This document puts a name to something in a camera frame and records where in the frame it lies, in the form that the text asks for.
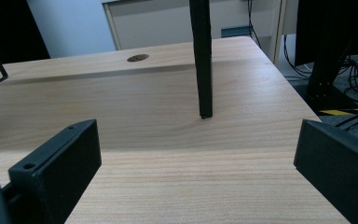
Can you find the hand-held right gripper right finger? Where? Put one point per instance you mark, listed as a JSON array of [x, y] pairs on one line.
[[338, 168]]

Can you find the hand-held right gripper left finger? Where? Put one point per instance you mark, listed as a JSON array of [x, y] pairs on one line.
[[56, 168]]

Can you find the yellow and black floor tape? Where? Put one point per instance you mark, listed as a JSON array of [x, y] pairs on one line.
[[338, 112]]

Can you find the white cabinet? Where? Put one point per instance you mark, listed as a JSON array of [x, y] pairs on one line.
[[192, 21]]

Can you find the black upright metal post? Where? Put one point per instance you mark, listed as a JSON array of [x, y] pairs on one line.
[[203, 59]]

